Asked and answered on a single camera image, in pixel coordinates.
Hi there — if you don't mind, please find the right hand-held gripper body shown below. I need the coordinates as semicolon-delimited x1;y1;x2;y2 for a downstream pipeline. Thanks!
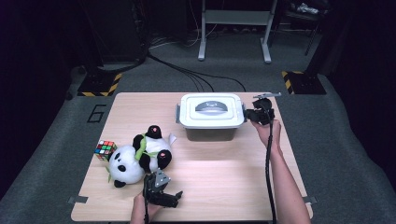
251;91;283;127

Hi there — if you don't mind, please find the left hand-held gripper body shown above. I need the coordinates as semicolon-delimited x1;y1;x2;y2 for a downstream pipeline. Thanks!
142;168;176;209

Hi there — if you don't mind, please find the panda plush toy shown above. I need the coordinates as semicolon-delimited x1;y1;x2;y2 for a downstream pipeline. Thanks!
106;124;178;189

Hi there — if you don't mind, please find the white box lid grey handle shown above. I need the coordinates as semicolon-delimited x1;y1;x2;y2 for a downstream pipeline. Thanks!
178;92;247;130

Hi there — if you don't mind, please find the clear brown storage box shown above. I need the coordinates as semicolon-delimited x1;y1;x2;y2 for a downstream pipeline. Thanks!
175;102;248;142

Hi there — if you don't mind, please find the colourful puzzle cube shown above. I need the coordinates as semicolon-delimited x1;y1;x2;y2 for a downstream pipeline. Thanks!
93;139;119;162

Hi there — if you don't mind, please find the person's right hand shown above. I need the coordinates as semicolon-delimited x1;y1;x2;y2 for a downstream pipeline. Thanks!
250;119;283;151

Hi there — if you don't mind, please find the person's left hand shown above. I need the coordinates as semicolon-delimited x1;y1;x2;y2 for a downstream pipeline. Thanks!
129;191;163;224

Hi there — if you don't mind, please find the striped black stand base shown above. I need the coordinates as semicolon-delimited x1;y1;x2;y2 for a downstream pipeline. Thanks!
281;70;328;96
77;72;123;98

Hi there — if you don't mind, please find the dark chair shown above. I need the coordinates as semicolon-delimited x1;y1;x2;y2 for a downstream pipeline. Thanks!
278;0;332;58

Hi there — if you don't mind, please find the left hand-held gripper black cable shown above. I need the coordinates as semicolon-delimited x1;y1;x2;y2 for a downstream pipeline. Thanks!
142;182;150;224

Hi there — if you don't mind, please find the hand-held gripper black cable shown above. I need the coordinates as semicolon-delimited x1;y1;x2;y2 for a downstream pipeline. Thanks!
261;101;279;224
142;182;150;224

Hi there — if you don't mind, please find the right hand-held gripper black cable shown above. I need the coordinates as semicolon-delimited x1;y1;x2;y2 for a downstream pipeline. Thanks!
261;101;279;224

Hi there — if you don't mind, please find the bundle of black floor cables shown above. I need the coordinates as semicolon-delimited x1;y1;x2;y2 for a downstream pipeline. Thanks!
145;49;248;93

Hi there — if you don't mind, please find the white metal stand frame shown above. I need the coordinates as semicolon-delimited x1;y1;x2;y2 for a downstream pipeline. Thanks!
197;0;279;65

